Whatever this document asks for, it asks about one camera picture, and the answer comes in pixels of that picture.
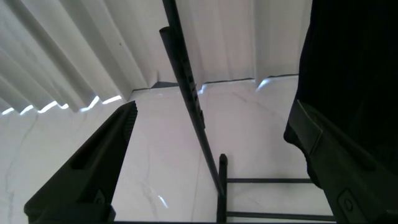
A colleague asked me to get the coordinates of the black t-shirt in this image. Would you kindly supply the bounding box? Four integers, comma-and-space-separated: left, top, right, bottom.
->
283, 0, 398, 189

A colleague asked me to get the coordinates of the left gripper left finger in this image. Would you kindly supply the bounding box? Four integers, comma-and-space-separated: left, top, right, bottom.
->
24, 100, 138, 223

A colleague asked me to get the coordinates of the white curtain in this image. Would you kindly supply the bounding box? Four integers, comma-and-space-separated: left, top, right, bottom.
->
0, 0, 313, 114

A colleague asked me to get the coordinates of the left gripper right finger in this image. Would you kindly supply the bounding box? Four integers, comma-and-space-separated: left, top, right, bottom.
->
288, 100, 398, 223

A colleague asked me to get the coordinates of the black clothes rack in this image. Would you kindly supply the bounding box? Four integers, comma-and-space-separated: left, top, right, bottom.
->
159, 0, 337, 223

